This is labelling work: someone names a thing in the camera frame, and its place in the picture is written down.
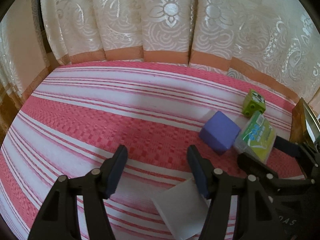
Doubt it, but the gold metal tin box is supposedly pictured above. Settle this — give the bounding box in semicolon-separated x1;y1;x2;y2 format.
290;98;319;152

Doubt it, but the blue cube block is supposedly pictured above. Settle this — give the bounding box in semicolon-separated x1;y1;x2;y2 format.
199;111;241;155

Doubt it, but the green toy brick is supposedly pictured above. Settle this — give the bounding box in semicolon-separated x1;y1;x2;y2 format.
242;89;266;118

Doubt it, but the white USB charger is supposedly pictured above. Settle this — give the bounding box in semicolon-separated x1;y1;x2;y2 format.
152;179;209;239

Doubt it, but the cream floral curtain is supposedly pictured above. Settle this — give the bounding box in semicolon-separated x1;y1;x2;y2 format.
1;0;319;106

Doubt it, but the clear dental floss box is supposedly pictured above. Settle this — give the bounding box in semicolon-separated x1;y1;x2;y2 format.
233;111;277;164

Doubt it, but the pink striped tablecloth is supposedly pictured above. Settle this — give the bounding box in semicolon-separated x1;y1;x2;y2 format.
0;60;306;240

